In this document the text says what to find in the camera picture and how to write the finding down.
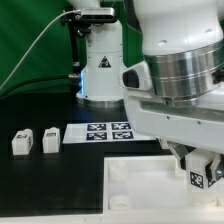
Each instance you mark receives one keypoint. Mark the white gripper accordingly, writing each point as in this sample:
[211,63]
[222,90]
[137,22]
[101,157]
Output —
[200,127]

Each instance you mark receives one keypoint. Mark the white square table top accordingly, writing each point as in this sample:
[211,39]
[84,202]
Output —
[153,190]

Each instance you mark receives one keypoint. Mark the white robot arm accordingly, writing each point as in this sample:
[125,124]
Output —
[176,93]

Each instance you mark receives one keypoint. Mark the white tag sheet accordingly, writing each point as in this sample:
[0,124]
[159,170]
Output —
[102,132]

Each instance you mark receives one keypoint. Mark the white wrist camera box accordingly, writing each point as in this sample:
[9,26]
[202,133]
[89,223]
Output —
[136,78]

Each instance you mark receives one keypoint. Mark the grey camera on stand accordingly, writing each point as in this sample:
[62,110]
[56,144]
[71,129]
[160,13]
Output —
[97,14]

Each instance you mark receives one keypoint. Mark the black camera stand pole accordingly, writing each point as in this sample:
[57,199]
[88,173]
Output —
[77,29]

